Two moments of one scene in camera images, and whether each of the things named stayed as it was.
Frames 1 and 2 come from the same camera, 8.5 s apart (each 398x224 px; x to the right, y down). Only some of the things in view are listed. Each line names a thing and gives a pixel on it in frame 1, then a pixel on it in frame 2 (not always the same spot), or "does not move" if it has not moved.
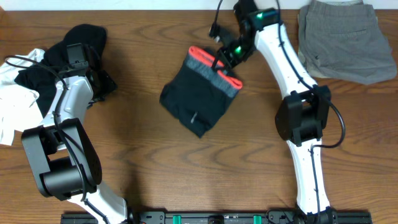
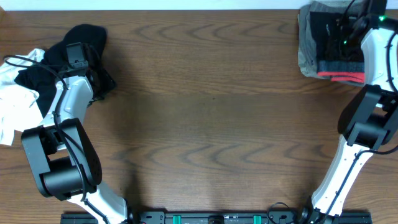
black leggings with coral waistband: x=199 y=95 -> x=324 y=26
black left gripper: x=109 y=84 does not move
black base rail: x=218 y=216 does not move
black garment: x=43 y=78 does not move
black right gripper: x=223 y=52 -> x=359 y=56
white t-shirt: x=19 y=108 does not move
